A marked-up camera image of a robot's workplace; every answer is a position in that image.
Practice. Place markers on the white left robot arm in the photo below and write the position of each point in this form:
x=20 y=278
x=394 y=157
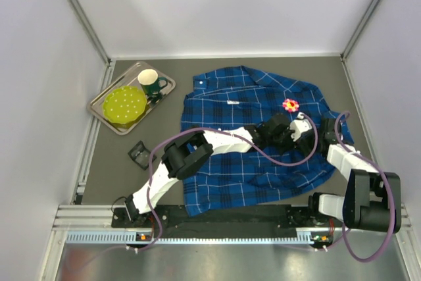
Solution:
x=185 y=155

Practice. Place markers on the yellow-green dotted plate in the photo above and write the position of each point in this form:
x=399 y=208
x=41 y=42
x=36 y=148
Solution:
x=123 y=106

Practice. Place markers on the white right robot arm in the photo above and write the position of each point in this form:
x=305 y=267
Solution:
x=365 y=205

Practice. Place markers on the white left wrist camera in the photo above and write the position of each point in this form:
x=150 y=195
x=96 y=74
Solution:
x=299 y=126

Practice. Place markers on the small black frame box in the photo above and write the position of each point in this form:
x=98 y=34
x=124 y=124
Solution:
x=140 y=155

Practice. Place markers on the green mug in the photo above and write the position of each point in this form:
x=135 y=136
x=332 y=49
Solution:
x=151 y=82

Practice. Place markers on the silver metal tray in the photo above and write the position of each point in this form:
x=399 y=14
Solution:
x=129 y=78

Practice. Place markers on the pink flower brooch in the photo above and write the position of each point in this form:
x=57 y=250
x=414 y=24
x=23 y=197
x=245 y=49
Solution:
x=290 y=105

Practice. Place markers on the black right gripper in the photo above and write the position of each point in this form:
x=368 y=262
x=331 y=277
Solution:
x=327 y=126

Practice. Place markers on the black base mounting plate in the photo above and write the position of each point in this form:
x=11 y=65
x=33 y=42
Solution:
x=259 y=221

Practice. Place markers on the blue plaid shirt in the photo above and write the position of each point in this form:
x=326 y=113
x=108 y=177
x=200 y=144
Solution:
x=232 y=97

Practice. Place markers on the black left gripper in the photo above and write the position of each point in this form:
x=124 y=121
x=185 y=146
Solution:
x=273 y=133

